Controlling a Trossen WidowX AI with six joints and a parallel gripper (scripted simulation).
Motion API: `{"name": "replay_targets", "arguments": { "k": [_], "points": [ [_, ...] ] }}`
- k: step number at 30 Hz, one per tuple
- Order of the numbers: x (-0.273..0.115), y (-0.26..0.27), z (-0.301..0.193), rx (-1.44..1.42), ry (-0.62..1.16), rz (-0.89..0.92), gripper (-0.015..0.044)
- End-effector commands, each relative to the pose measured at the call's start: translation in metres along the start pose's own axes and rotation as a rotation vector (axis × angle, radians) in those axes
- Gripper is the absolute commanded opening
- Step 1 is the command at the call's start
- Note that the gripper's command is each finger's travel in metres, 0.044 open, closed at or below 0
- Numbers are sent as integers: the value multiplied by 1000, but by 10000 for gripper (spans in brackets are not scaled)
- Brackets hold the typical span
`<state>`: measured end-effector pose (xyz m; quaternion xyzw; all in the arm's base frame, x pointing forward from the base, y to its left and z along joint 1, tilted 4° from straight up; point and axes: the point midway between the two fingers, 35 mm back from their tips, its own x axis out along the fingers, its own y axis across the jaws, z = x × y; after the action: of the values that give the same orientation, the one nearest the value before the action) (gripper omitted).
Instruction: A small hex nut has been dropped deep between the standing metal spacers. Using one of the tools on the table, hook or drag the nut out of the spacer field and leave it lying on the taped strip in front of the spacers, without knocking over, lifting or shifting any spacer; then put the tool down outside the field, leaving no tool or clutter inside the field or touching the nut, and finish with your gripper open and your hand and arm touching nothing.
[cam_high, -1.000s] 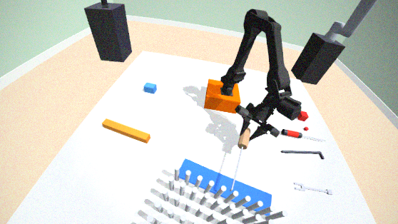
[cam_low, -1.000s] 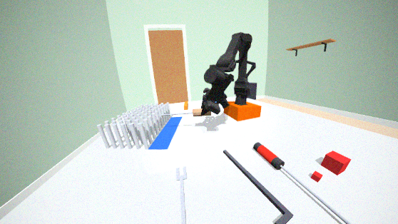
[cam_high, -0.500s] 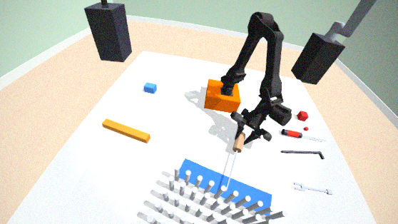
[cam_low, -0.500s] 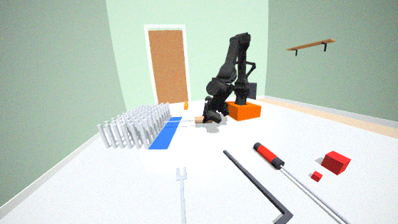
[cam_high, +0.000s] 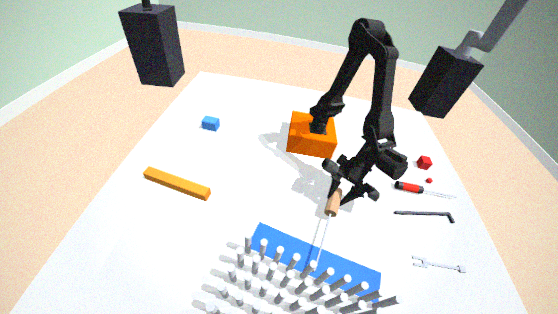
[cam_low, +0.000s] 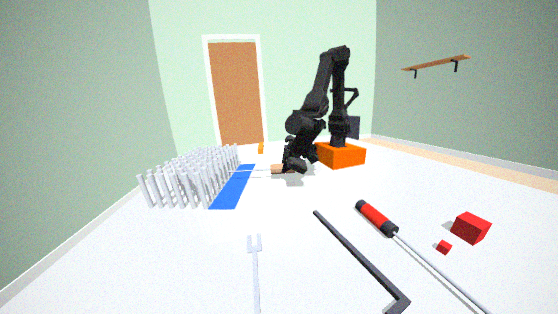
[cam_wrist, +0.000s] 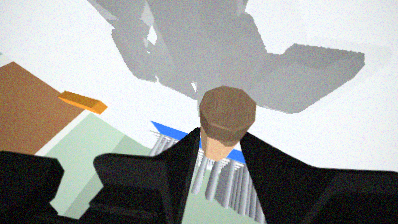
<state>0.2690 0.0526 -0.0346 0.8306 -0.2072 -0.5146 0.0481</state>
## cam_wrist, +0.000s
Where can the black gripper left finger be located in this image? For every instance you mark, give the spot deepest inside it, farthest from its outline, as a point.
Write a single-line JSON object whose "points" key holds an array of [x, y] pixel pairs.
{"points": [[169, 172]]}

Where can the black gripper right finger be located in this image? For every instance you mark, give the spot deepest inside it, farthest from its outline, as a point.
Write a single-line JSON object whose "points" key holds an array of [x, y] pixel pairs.
{"points": [[292, 192]]}

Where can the blue tape strip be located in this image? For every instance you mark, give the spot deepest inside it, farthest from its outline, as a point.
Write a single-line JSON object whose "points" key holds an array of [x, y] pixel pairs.
{"points": [[176, 134]]}

